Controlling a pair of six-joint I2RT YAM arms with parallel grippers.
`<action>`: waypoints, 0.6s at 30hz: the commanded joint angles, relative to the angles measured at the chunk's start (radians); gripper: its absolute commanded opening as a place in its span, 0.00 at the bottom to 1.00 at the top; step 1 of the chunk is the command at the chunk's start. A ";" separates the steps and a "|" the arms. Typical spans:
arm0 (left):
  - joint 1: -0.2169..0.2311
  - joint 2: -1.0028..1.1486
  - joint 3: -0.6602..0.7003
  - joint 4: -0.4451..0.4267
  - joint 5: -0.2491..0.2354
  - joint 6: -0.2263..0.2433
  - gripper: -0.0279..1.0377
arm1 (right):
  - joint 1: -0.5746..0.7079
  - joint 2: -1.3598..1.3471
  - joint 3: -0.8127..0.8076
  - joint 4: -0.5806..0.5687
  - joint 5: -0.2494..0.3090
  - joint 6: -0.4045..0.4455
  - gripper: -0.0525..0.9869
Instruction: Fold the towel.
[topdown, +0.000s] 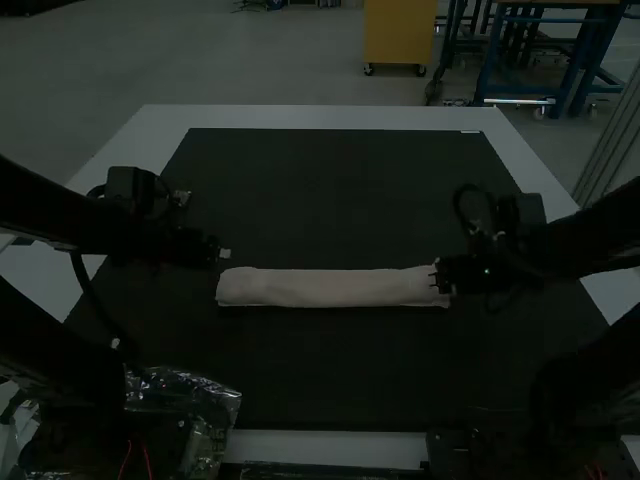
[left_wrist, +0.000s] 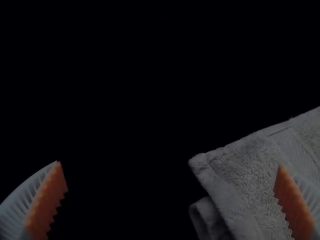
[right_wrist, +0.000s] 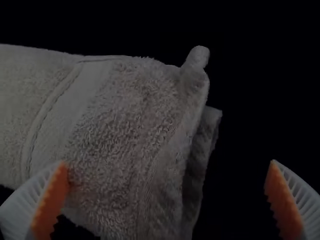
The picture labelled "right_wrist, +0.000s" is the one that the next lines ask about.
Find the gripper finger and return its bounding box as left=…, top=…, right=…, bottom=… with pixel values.
left=0, top=160, right=70, bottom=240
left=264, top=159, right=320, bottom=240

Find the pale towel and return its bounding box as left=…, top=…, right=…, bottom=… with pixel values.
left=0, top=44, right=223, bottom=240

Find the black mat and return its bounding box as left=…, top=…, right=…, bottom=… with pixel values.
left=0, top=0, right=320, bottom=240

